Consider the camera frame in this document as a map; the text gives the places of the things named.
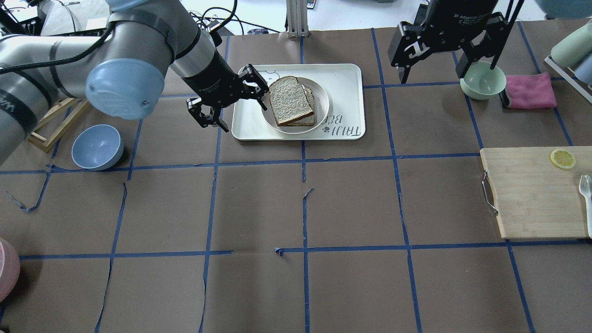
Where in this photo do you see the pink cloth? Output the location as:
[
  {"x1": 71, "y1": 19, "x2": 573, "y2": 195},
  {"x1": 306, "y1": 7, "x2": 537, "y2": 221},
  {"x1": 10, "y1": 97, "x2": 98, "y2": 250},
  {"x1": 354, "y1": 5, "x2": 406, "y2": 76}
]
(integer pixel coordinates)
[{"x1": 499, "y1": 72, "x2": 557, "y2": 110}]

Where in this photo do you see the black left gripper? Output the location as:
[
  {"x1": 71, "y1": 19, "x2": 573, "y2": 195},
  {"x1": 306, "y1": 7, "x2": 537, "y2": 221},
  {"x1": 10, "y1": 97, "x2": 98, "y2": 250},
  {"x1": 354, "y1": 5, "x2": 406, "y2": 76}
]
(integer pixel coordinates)
[{"x1": 181, "y1": 50, "x2": 269, "y2": 133}]

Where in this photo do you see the blue cup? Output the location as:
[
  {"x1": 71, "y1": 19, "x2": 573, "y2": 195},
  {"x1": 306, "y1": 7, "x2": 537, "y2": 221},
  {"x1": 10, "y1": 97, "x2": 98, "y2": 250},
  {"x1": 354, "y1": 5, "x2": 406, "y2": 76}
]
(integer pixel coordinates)
[{"x1": 574, "y1": 53, "x2": 592, "y2": 85}]

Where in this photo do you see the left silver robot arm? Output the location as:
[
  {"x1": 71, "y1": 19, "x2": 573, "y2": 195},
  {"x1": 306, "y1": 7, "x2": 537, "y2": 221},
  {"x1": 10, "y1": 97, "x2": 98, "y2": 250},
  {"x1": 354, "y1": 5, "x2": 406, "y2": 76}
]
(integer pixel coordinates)
[{"x1": 0, "y1": 0, "x2": 269, "y2": 162}]

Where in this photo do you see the wooden rack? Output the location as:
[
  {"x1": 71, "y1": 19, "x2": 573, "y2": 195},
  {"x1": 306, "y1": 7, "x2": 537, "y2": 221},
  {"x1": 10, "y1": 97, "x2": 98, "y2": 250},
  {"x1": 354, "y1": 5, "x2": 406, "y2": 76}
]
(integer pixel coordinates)
[{"x1": 26, "y1": 98, "x2": 92, "y2": 153}]

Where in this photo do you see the white wire cup rack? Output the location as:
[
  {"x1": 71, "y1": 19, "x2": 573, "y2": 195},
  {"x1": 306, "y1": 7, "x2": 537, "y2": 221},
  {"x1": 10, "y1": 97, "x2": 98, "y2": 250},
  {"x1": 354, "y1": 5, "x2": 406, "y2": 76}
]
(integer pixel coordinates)
[{"x1": 545, "y1": 55, "x2": 592, "y2": 104}]

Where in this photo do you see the blue bowl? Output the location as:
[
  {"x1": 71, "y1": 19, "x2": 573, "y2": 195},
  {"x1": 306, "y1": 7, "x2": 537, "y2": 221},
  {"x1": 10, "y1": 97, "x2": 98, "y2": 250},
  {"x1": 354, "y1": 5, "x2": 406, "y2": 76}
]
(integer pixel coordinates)
[{"x1": 71, "y1": 124, "x2": 124, "y2": 171}]

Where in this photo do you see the white bread slice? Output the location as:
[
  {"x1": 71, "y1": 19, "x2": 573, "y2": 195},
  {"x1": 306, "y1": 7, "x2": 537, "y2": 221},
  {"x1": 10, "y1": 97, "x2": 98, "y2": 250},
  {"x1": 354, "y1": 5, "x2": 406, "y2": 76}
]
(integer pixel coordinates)
[{"x1": 269, "y1": 76, "x2": 316, "y2": 126}]

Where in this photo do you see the lemon slice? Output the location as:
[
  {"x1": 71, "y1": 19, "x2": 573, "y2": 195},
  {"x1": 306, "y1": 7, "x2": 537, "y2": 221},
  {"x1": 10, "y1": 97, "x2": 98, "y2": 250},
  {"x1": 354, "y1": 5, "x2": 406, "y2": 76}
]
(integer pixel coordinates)
[{"x1": 549, "y1": 149, "x2": 576, "y2": 169}]

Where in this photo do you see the green bowl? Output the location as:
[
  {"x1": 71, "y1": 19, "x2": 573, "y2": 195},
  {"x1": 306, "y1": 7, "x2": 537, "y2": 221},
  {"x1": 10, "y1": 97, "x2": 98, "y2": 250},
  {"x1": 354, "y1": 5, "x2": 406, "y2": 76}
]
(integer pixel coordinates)
[{"x1": 460, "y1": 61, "x2": 506, "y2": 100}]

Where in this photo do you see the pink bowl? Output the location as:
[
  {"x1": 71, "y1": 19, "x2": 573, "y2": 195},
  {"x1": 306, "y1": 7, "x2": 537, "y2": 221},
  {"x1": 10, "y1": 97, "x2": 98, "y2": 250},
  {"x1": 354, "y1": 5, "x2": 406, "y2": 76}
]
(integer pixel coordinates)
[{"x1": 0, "y1": 238, "x2": 20, "y2": 302}]

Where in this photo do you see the wooden cutting board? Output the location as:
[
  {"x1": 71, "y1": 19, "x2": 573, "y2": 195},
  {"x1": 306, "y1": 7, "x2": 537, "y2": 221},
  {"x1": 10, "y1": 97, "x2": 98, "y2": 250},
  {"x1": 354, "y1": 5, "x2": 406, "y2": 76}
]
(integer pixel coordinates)
[{"x1": 480, "y1": 146, "x2": 592, "y2": 240}]

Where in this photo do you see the bread slice on plate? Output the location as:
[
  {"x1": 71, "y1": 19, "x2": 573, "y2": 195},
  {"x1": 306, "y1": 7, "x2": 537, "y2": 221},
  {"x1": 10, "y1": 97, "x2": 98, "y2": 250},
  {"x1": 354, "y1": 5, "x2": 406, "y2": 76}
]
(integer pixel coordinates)
[{"x1": 286, "y1": 86, "x2": 317, "y2": 127}]

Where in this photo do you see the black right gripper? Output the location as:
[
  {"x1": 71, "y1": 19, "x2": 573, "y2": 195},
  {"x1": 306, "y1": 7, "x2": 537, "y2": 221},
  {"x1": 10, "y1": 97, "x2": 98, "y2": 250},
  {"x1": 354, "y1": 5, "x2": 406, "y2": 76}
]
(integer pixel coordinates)
[{"x1": 388, "y1": 0, "x2": 509, "y2": 84}]

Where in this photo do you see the aluminium frame post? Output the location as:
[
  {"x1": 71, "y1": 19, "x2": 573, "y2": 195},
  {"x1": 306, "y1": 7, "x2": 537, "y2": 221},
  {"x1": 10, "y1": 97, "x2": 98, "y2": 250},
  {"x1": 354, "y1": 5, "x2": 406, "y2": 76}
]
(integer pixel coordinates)
[{"x1": 286, "y1": 0, "x2": 309, "y2": 38}]

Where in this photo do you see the green cup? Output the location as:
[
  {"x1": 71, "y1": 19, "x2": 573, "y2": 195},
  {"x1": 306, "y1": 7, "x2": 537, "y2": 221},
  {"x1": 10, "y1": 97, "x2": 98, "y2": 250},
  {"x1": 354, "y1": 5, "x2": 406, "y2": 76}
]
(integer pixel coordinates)
[{"x1": 550, "y1": 21, "x2": 592, "y2": 69}]

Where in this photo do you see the cream bear tray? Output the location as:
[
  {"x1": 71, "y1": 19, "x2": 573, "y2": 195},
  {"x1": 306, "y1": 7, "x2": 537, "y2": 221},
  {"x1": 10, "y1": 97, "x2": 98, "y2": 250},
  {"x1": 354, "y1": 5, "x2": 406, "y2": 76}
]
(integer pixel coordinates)
[{"x1": 231, "y1": 64, "x2": 366, "y2": 141}]

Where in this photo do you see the white plastic fork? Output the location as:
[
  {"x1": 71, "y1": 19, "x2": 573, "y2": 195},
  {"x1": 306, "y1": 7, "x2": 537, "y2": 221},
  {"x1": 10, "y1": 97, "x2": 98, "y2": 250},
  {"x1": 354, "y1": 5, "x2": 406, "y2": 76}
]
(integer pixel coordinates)
[{"x1": 579, "y1": 174, "x2": 592, "y2": 239}]

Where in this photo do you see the cream round plate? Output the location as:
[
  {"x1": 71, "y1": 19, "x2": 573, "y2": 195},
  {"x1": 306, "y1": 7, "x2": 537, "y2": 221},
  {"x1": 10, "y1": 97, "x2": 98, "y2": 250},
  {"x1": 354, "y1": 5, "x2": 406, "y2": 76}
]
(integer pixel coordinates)
[{"x1": 260, "y1": 75, "x2": 332, "y2": 135}]

